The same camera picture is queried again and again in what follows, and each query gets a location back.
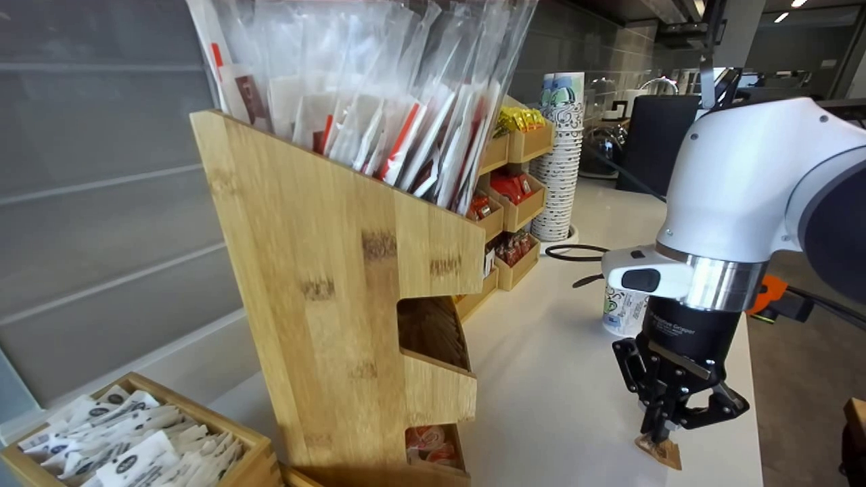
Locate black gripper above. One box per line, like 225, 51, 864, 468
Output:
615, 296, 752, 448

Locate brown sachet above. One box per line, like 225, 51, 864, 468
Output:
634, 434, 685, 473

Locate printed paper cup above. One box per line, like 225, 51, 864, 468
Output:
600, 282, 651, 338

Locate white round cup tray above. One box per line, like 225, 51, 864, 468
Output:
530, 226, 581, 258

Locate low wooden sachet box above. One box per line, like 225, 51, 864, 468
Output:
0, 372, 287, 487

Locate red sachets with dark print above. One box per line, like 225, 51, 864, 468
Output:
493, 230, 536, 268

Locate wooden condiment bin rack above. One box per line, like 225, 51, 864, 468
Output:
450, 92, 557, 327

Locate red and white sachets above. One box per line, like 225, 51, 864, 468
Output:
402, 425, 465, 472

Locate black countertop appliance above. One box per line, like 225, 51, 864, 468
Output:
615, 92, 703, 197

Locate large bunch of red sachets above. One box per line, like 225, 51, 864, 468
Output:
486, 172, 536, 208

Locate tall stack of paper cups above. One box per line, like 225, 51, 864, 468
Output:
530, 70, 586, 246

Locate small bunch of red sachets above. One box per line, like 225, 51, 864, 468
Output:
465, 193, 497, 226

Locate white container with utensils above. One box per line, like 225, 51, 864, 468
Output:
693, 66, 752, 117

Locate bright yellow sachets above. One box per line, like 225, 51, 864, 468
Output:
494, 104, 550, 138

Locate tall bamboo organizer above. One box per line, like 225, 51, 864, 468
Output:
186, 108, 486, 487

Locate clear wrapped stirrer packets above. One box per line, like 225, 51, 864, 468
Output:
185, 0, 542, 219

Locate pile of white sachets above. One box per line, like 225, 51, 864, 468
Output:
17, 388, 245, 487

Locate wrist camera with orange mount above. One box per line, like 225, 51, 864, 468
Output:
743, 273, 821, 324

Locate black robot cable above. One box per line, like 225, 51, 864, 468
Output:
542, 241, 611, 292

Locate dark teal hose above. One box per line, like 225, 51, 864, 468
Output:
581, 146, 672, 200

